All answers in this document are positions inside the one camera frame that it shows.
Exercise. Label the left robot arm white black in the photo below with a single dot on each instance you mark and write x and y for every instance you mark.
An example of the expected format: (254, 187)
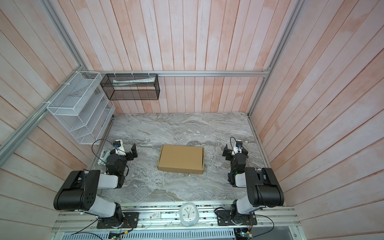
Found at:
(79, 191)

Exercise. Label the black wire mesh basket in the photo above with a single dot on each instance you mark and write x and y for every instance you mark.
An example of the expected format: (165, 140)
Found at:
(130, 93)

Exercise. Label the white round clock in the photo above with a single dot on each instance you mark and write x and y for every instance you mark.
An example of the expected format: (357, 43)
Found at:
(189, 214)

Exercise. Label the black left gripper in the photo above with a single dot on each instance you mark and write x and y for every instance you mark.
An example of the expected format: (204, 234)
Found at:
(134, 152)

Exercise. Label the white paper in basket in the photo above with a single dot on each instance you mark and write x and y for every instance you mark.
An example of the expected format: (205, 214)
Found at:
(146, 82)

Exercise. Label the small white label tag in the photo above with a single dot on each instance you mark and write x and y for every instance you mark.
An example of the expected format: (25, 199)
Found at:
(154, 215)

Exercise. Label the white wire mesh shelf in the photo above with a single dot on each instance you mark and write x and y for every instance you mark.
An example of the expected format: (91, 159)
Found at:
(83, 111)

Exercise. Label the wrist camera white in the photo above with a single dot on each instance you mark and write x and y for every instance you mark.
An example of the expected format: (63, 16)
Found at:
(238, 148)
(119, 148)

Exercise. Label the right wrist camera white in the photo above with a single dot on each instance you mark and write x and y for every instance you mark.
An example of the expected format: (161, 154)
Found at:
(238, 148)

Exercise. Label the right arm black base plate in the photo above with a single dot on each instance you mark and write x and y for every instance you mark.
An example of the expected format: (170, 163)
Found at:
(231, 218)

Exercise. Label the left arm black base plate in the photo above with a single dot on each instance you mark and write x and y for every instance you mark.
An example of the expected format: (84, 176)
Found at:
(123, 220)

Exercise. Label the brown cardboard box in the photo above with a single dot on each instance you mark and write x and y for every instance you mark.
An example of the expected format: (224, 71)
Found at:
(182, 159)

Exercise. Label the white small stapler device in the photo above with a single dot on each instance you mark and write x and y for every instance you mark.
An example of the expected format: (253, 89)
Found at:
(103, 158)

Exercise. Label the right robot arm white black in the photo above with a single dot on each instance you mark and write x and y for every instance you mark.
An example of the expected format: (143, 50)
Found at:
(263, 188)

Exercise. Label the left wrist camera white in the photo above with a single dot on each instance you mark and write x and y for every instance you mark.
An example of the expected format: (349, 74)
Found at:
(119, 148)

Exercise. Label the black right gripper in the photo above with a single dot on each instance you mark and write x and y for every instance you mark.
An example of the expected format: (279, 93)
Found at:
(228, 152)

